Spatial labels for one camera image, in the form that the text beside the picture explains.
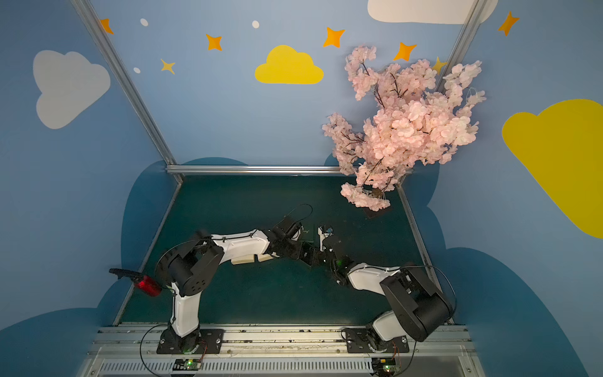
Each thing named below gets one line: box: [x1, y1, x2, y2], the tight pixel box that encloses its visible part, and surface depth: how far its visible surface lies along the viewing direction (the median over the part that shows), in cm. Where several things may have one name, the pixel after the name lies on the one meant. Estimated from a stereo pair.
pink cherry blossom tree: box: [321, 45, 487, 210], surface depth 73 cm
